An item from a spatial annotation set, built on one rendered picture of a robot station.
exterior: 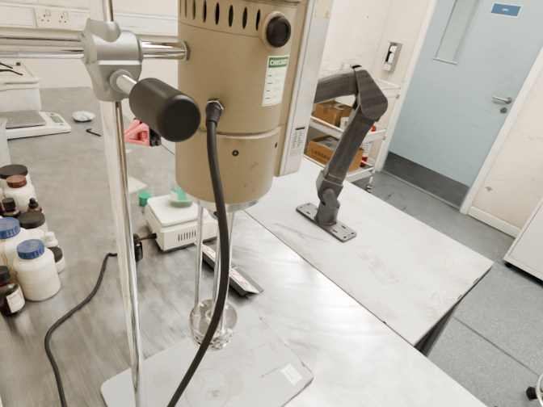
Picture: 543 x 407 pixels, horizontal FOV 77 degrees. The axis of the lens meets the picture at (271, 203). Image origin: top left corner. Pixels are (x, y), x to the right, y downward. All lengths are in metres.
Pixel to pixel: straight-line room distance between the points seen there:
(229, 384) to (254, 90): 0.49
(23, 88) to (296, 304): 1.42
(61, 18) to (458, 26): 2.90
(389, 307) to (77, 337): 0.64
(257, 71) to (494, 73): 3.21
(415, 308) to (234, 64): 0.73
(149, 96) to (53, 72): 1.99
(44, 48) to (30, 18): 1.82
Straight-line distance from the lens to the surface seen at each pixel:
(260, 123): 0.31
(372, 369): 0.74
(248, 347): 0.69
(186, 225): 0.86
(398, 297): 0.90
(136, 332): 0.44
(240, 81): 0.29
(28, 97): 1.80
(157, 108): 0.20
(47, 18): 2.09
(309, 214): 1.07
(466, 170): 3.58
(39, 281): 0.79
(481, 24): 3.51
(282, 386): 0.66
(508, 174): 3.50
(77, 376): 0.70
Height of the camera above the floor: 1.47
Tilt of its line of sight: 31 degrees down
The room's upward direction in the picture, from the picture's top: 9 degrees clockwise
